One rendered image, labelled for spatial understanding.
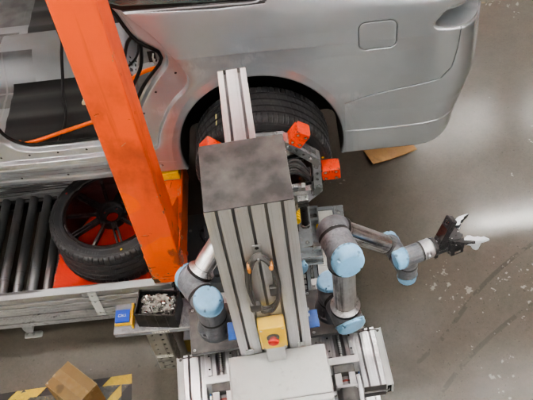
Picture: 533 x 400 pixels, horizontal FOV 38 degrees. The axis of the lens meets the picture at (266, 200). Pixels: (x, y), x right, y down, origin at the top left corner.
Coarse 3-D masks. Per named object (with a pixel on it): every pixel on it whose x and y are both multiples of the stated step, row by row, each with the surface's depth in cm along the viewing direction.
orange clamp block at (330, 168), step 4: (320, 160) 370; (324, 160) 369; (328, 160) 369; (332, 160) 369; (336, 160) 368; (324, 164) 368; (328, 164) 367; (332, 164) 367; (336, 164) 367; (324, 168) 366; (328, 168) 366; (332, 168) 366; (336, 168) 365; (324, 172) 366; (328, 172) 366; (332, 172) 366; (336, 172) 366; (324, 176) 368; (328, 176) 368; (332, 176) 369; (336, 176) 369
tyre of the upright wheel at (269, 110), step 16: (256, 96) 359; (272, 96) 359; (288, 96) 364; (304, 96) 370; (208, 112) 370; (256, 112) 353; (272, 112) 354; (288, 112) 355; (304, 112) 361; (320, 112) 376; (208, 128) 363; (256, 128) 353; (272, 128) 353; (288, 128) 354; (320, 128) 366; (320, 144) 364
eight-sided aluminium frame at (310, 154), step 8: (256, 136) 351; (264, 136) 351; (288, 144) 350; (304, 144) 357; (296, 152) 355; (304, 152) 355; (312, 152) 361; (312, 160) 359; (320, 168) 364; (320, 176) 368; (312, 184) 379; (320, 184) 373; (312, 192) 377; (320, 192) 377; (296, 200) 387; (296, 208) 387
